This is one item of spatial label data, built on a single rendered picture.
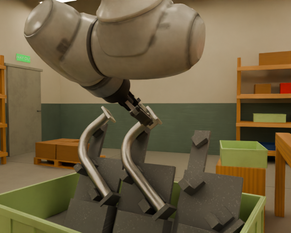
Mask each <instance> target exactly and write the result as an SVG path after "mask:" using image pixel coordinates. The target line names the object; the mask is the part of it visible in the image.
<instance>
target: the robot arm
mask: <svg viewBox="0 0 291 233"><path fill-rule="evenodd" d="M96 15H97V16H94V15H90V14H86V13H84V12H83V13H79V12H78V11H77V10H76V9H74V8H73V7H71V6H69V5H67V4H65V3H63V2H60V1H57V0H45V1H43V2H42V3H40V4H39V5H37V6H36V7H35V8H34V9H33V10H32V11H31V12H30V14H29V15H28V17H27V19H26V22H25V25H24V37H25V38H26V40H27V42H28V43H29V45H30V46H31V47H32V49H33V50H34V51H35V52H36V54H37V55H38V56H39V57H40V58H41V59H42V60H43V61H44V62H45V63H46V64H47V65H49V66H50V67H51V68H52V69H53V70H55V71H56V72H57V73H59V74H60V75H62V76H63V77H65V78H66V79H68V80H70V81H72V82H76V83H78V84H79V85H80V86H81V87H83V88H84V89H86V90H87V91H88V92H90V93H91V94H92V95H94V96H95V97H98V98H102V99H104V100H105V101H106V102H108V103H118V104H119V105H120V106H123V107H124V108H125V109H126V110H127V111H130V115H131V116H132V117H134V118H136V119H137V120H138V121H139V123H140V124H141V125H142V124H143V125H144V126H145V127H146V126H147V127H148V128H149V129H150V130H152V129H153V128H154V127H155V126H157V125H158V124H159V123H158V122H157V121H156V120H155V119H154V118H153V117H152V116H151V115H150V114H149V111H148V109H147V108H146V107H145V106H144V105H143V104H142V103H139V102H140V101H141V100H140V98H137V99H136V98H135V96H134V95H133V94H132V93H131V92H130V80H149V79H160V78H166V77H171V76H175V75H178V74H181V73H184V72H186V71H188V70H189V69H190V68H191V67H192V66H193V65H195V64H196V63H197V62H198V61H199V60H200V58H201V56H202V54H203V50H204V46H205V38H206V27H205V23H204V21H203V19H202V18H201V17H200V15H199V14H198V13H197V12H196V11H195V10H193V9H192V8H190V7H188V6H186V5H184V4H173V2H172V1H171V0H101V4H100V7H99V8H98V10H97V13H96Z"/></svg>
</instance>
